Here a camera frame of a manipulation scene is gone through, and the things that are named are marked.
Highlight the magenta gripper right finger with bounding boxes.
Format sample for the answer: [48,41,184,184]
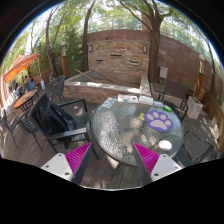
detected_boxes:
[133,143,181,185]

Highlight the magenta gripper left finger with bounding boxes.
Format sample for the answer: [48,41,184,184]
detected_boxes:
[42,142,92,185]

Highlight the white computer mouse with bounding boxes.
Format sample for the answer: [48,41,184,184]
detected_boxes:
[158,140,172,151]

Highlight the black patio chair with backpack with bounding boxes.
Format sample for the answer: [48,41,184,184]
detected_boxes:
[29,94,92,152]

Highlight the dark chair right foreground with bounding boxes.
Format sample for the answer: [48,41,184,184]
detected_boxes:
[173,130,216,167]

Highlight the purple paw print mousepad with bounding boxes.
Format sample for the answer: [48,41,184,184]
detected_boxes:
[143,110,173,132]

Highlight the round glass patio table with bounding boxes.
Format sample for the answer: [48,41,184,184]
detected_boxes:
[91,95,185,178]

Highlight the yellow sticky note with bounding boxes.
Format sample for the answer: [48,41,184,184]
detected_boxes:
[139,113,145,121]

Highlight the green bottle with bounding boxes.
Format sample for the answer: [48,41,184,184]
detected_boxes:
[163,105,172,112]

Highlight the grey metal chair left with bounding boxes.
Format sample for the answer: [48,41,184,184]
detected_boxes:
[0,109,44,153]

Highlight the white planter box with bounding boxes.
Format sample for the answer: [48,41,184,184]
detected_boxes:
[187,96,203,120]

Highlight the white paper sheet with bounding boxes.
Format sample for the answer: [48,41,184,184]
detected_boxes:
[102,97,116,108]

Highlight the dark metal chair far side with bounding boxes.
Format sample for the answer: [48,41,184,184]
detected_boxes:
[157,80,189,121]

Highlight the open white book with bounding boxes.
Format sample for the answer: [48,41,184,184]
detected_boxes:
[118,94,154,105]

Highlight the round wooden table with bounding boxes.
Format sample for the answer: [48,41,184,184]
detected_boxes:
[14,89,39,112]

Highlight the black mesh chair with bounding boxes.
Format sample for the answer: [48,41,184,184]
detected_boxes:
[46,75,65,101]

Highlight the orange patio umbrella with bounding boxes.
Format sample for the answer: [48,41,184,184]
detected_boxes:
[3,54,38,83]

